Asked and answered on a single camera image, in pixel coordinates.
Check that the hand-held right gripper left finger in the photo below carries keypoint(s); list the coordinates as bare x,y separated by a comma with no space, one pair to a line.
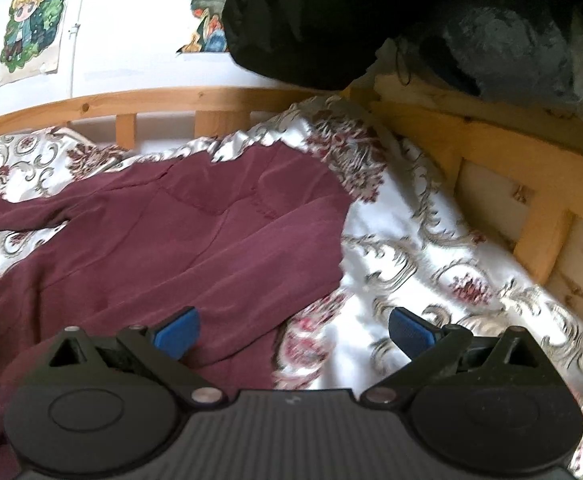
177,334

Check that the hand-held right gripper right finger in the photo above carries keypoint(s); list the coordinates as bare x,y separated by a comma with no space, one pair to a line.
412,332

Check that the maroon garment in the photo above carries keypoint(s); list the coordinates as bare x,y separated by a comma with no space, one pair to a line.
171,240

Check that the floral white bedspread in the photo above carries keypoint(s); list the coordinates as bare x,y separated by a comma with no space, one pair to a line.
421,240

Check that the grey cloth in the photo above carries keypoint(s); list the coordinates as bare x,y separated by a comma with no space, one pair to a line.
501,45

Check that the black jacket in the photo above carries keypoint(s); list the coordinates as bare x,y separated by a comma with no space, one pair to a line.
321,20

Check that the wooden bed frame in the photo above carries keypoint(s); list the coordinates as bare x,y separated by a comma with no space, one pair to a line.
171,102

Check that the white wall conduit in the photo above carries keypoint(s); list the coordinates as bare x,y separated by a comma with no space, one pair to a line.
75,50

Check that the colourful wall poster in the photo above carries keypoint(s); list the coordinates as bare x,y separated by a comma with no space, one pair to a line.
206,15

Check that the cartoon figure wall poster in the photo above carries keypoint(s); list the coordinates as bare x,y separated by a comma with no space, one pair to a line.
31,25

